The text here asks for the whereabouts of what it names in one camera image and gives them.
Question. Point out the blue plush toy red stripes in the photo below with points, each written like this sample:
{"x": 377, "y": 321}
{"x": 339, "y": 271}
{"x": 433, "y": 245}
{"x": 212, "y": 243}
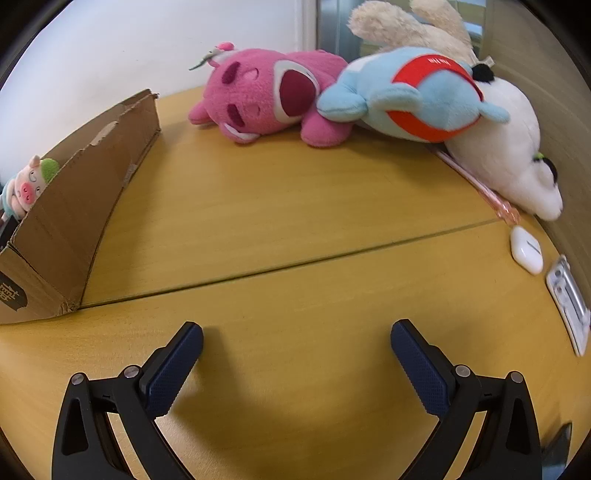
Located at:
{"x": 415, "y": 106}

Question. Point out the white earbuds case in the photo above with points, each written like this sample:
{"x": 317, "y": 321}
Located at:
{"x": 526, "y": 251}

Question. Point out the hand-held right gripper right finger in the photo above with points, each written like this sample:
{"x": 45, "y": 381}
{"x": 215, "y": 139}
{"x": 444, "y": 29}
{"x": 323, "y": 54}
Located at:
{"x": 422, "y": 369}

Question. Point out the cream plush toy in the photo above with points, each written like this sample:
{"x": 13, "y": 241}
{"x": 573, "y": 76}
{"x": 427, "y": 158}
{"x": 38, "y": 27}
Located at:
{"x": 392, "y": 23}

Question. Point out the white desk socket plate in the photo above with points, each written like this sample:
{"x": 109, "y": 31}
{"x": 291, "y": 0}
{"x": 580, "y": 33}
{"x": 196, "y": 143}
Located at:
{"x": 565, "y": 300}

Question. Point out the metal window frame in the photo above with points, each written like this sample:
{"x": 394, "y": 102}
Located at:
{"x": 339, "y": 27}

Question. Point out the pink pen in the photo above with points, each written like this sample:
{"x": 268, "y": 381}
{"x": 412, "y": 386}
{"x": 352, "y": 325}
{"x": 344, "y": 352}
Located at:
{"x": 485, "y": 194}

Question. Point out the white plush toy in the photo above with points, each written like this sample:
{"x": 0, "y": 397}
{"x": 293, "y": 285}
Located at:
{"x": 508, "y": 147}

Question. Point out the wooden desktop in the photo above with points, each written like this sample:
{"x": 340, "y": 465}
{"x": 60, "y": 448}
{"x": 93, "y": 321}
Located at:
{"x": 300, "y": 221}

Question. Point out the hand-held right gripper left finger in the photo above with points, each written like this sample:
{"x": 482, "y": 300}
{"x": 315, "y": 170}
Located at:
{"x": 173, "y": 369}

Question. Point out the wooden partition panel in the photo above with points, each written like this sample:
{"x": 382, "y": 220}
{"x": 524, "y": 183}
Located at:
{"x": 545, "y": 55}

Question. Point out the pink bear plush toy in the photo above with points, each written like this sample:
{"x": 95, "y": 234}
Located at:
{"x": 258, "y": 92}

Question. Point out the pink pig plush toy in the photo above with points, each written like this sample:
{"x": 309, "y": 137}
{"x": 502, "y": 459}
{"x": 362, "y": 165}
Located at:
{"x": 27, "y": 184}

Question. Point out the brown cardboard box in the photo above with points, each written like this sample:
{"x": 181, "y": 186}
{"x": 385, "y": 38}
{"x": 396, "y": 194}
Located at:
{"x": 60, "y": 230}

